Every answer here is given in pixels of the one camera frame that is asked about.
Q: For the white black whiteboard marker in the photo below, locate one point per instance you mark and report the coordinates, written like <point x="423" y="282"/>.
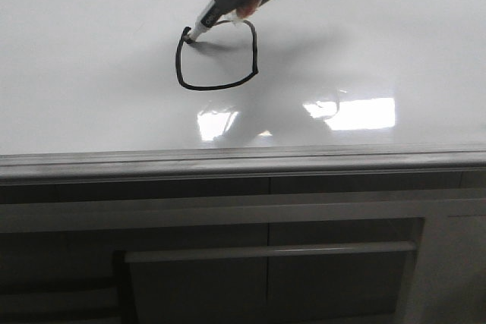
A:
<point x="211" y="15"/>

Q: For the white whiteboard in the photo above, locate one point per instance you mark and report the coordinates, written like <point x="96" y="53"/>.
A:
<point x="89" y="92"/>

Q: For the grey metal table frame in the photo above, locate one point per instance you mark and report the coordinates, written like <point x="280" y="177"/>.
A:
<point x="380" y="248"/>

